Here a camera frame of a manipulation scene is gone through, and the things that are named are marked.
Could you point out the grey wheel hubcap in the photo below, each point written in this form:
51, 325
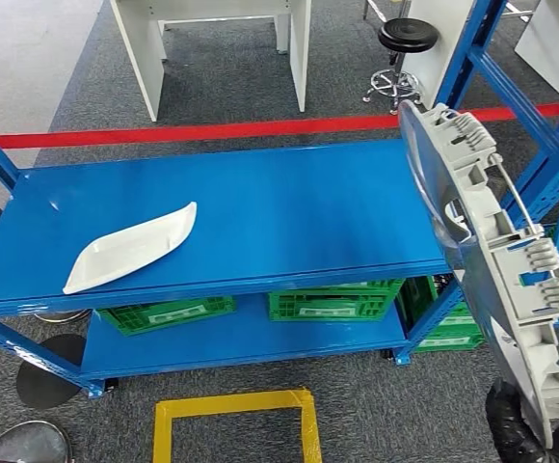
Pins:
501, 255

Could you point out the white curved plastic part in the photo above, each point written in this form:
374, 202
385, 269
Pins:
130, 249

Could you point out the red barrier belt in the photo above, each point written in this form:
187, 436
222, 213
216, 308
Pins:
164, 134

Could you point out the black round stool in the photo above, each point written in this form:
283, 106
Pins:
407, 33

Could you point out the white desk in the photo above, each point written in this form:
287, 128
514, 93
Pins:
135, 51
554, 45

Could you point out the chrome stanchion base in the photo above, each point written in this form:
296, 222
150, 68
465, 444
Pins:
29, 444
63, 316

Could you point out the black round floor base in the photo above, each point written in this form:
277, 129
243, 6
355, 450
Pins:
48, 383

